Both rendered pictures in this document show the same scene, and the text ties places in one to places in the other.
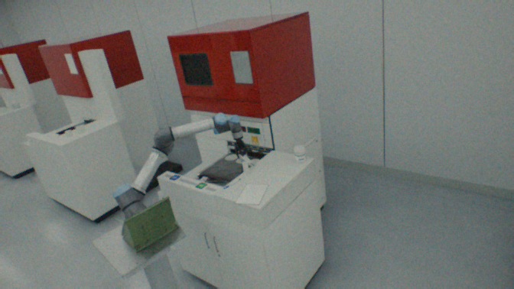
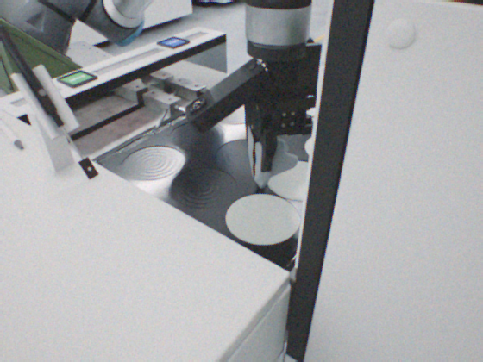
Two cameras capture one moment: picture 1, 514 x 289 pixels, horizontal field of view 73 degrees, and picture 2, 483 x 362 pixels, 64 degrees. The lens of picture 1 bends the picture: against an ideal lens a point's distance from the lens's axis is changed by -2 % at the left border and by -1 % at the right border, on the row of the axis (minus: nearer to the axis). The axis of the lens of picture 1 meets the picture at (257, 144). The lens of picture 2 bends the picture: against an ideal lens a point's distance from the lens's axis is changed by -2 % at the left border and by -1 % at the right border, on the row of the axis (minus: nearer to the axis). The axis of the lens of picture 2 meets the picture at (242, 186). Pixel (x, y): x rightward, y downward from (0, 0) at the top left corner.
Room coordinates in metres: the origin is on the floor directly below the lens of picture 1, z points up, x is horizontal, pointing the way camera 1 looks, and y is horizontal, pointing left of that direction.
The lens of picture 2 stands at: (2.21, -0.34, 1.26)
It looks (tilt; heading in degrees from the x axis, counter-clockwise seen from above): 39 degrees down; 86
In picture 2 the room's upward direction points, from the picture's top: straight up
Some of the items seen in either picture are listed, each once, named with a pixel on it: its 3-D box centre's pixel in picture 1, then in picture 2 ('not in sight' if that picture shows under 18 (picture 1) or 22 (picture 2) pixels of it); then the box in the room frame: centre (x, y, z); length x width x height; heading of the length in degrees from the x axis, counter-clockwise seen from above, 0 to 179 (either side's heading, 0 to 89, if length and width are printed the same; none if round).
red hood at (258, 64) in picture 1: (244, 62); not in sight; (2.78, -0.01, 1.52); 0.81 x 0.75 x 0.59; 49
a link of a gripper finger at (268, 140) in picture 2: not in sight; (265, 140); (2.27, 0.09, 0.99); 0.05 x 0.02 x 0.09; 103
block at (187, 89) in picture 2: not in sight; (188, 89); (2.14, 0.48, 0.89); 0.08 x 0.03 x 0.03; 139
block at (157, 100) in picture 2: not in sight; (162, 102); (2.09, 0.42, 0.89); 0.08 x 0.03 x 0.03; 139
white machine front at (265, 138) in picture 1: (230, 135); (440, 83); (2.55, 0.20, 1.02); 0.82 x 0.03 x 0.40; 49
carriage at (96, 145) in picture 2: not in sight; (135, 128); (2.04, 0.36, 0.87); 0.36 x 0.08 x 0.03; 49
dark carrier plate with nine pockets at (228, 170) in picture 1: (232, 167); (246, 156); (2.25, 0.20, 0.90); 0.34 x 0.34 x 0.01; 49
